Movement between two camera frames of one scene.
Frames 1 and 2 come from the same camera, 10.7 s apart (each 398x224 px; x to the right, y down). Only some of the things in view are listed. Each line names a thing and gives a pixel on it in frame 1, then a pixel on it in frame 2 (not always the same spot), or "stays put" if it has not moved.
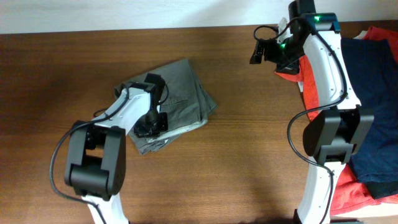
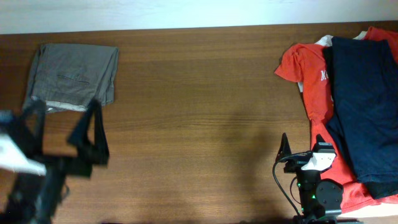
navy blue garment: x=373 y=70 stays put
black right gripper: x=258 y=52 -> x=296 y=167
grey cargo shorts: x=186 y=102 -> x=68 y=76
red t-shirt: x=349 y=191 stays put
